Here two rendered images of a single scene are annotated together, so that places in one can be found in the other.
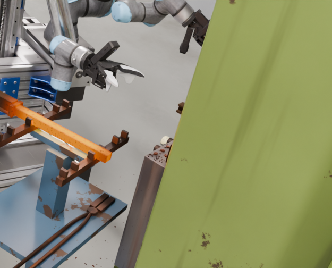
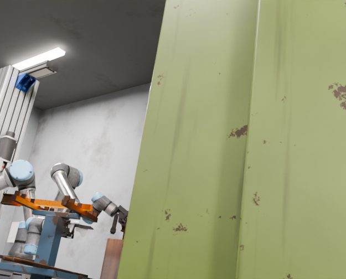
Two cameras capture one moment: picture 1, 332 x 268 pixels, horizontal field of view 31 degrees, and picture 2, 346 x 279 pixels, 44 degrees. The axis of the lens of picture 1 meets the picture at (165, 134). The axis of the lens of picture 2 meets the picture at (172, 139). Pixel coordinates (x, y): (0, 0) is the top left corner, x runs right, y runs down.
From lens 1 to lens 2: 1.24 m
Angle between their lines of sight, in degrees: 50
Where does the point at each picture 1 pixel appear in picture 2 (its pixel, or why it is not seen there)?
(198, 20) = (120, 210)
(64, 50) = (36, 221)
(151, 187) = (114, 259)
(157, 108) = not seen: outside the picture
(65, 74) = (36, 239)
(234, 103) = (169, 126)
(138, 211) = not seen: outside the picture
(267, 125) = (189, 128)
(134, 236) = not seen: outside the picture
